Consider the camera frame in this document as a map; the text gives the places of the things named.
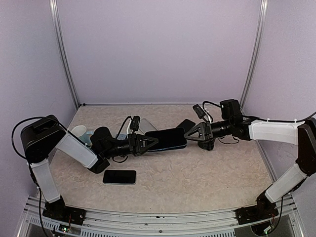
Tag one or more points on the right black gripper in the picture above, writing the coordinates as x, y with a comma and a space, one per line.
205, 128

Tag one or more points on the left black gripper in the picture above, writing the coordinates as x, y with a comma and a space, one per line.
136, 144

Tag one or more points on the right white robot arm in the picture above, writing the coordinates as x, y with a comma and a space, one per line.
289, 147

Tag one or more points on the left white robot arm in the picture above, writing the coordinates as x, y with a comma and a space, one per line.
46, 137

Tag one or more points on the clear white phone case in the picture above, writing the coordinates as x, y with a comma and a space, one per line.
146, 126

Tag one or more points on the black phone near mug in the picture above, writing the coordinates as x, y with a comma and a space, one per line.
186, 125

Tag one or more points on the light blue phone case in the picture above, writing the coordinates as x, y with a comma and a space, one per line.
121, 136

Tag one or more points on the black phone front table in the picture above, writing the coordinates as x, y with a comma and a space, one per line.
127, 177

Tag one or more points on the light blue small case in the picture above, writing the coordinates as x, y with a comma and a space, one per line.
87, 138

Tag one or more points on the dark green mug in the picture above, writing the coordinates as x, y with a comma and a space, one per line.
209, 146

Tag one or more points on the white paper cup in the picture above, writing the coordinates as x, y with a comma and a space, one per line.
80, 132

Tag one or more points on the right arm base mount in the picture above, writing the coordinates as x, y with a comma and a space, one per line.
263, 209

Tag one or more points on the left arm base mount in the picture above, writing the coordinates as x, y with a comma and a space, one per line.
63, 213

